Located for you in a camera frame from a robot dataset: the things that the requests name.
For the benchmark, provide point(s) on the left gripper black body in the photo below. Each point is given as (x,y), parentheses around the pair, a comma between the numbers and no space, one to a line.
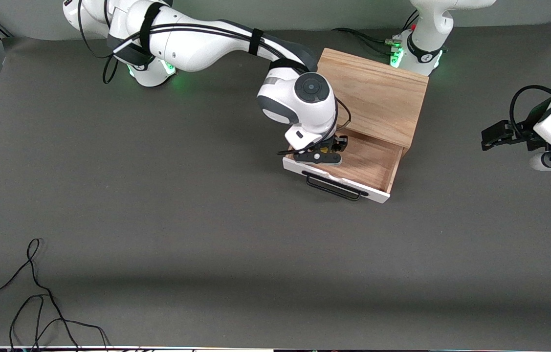
(531,126)

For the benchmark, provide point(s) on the wooden drawer with white front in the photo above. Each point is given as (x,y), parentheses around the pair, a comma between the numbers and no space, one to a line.
(373,161)

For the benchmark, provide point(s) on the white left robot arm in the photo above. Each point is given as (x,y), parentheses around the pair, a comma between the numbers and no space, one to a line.
(424,29)

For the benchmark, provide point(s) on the wooden drawer cabinet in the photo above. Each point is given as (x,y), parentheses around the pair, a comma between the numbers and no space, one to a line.
(383,93)

